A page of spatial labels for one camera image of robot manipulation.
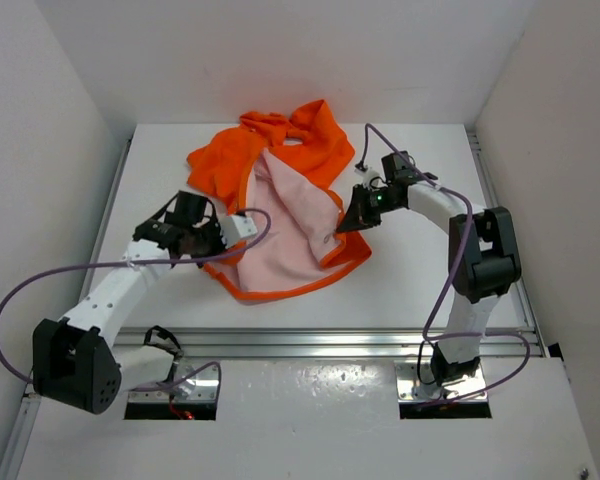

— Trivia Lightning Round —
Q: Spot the metal base plate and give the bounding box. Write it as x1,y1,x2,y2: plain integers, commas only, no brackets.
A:
395,360,488,405
127,359,222,405

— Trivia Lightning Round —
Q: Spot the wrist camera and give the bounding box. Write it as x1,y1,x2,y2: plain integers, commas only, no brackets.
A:
356,167,383,190
219,214,258,247

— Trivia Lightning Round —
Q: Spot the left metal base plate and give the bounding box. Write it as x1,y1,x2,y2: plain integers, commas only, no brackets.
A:
127,359,222,405

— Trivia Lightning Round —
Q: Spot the aluminium rail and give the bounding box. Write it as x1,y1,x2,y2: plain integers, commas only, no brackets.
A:
114,327,548,360

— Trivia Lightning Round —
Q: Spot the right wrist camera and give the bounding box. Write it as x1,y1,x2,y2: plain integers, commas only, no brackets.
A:
356,167,383,190

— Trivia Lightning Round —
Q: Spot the orange jacket with pink lining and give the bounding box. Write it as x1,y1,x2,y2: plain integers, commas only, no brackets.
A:
187,100,372,302

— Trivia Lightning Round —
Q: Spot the white front cover panel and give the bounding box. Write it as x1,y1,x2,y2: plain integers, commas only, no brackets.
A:
18,358,598,479

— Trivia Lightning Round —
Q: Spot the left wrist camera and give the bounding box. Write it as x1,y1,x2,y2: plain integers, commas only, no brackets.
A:
219,214,258,247

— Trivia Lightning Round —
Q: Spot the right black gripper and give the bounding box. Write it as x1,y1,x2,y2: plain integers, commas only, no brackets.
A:
339,184,403,234

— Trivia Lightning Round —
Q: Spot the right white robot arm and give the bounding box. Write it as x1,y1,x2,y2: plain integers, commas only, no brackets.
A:
337,151,521,386

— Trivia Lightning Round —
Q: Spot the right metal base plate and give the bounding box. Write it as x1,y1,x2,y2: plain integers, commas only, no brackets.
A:
395,360,488,405

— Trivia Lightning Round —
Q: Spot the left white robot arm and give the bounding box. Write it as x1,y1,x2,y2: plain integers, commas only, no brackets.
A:
32,191,226,414

